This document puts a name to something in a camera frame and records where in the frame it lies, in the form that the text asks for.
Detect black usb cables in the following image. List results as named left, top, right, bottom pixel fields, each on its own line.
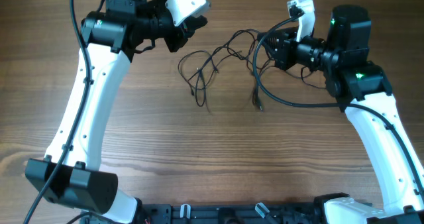
left=177, top=28, right=327, bottom=113

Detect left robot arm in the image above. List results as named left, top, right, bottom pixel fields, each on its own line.
left=25, top=0, right=210, bottom=223

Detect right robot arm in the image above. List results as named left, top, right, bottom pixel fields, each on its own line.
left=258, top=0, right=423, bottom=223

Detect right camera cable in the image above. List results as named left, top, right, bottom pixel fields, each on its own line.
left=251, top=11, right=424, bottom=198

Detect camera cable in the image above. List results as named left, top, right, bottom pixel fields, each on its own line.
left=22, top=0, right=95, bottom=224
left=251, top=11, right=424, bottom=198

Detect left camera cable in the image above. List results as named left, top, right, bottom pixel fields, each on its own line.
left=22, top=0, right=95, bottom=224

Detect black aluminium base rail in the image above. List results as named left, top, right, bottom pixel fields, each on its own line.
left=143, top=203, right=327, bottom=224

